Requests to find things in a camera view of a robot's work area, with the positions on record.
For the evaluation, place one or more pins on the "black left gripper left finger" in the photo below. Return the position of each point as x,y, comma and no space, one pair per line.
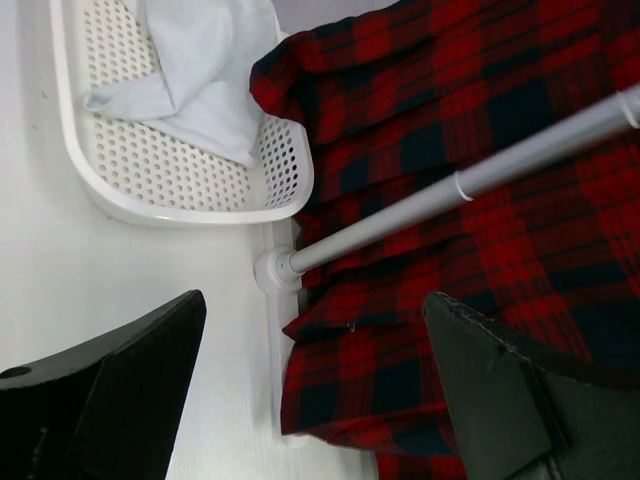
108,408

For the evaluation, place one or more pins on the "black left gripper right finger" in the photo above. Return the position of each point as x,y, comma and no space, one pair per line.
521,409

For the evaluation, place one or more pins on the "red black plaid skirt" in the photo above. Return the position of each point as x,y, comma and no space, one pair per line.
399,98

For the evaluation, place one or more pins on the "white grey clothes rack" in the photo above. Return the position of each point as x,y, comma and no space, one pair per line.
279,268

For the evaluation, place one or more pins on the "white perforated plastic basket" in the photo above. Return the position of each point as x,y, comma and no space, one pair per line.
142,176

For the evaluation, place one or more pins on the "white cloth garment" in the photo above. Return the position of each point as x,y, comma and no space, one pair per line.
200,92

